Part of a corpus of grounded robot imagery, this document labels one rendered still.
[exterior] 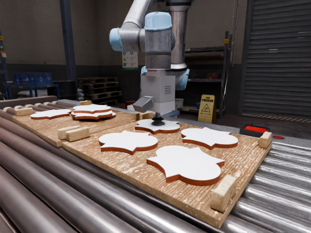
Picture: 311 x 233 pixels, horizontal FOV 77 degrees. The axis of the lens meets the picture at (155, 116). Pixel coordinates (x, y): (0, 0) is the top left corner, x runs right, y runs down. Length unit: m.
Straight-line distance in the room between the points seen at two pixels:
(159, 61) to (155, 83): 0.06
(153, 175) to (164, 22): 0.40
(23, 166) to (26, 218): 0.17
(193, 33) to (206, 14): 0.53
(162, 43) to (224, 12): 4.88
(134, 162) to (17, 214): 0.19
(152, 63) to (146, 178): 0.33
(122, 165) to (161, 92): 0.25
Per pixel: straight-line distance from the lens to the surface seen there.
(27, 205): 0.37
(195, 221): 0.32
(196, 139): 0.49
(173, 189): 0.32
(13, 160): 0.55
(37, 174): 0.45
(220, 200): 0.28
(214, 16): 5.44
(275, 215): 0.34
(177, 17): 0.99
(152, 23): 0.57
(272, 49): 5.13
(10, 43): 5.76
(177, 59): 1.02
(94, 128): 0.64
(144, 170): 0.37
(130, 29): 0.71
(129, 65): 6.42
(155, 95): 0.56
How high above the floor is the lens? 1.11
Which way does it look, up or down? 14 degrees down
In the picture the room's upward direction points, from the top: straight up
